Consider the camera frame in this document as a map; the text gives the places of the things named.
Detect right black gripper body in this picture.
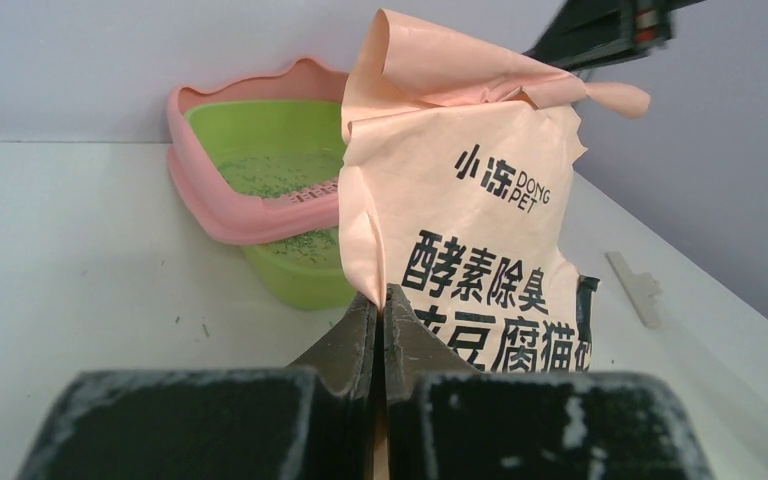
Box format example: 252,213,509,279
524,0,700,72

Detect cat litter bag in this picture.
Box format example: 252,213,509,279
337,7,652,374

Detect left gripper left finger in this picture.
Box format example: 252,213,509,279
18,296,377,479

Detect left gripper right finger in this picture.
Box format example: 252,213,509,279
383,284,714,479

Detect green litter granules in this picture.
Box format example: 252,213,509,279
218,149,342,268

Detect pink green litter box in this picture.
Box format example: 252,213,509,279
165,57,355,310

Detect torn white bag strip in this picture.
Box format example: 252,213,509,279
605,251,662,330

